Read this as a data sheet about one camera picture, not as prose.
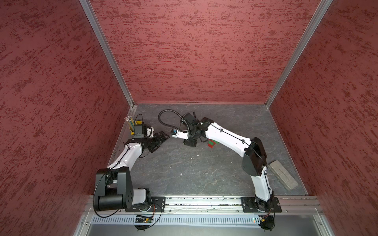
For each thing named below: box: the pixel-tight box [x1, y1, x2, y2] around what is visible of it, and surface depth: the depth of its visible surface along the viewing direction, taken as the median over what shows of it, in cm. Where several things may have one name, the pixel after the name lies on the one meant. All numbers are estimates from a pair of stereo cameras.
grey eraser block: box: [268, 159, 299, 190], surface depth 83 cm
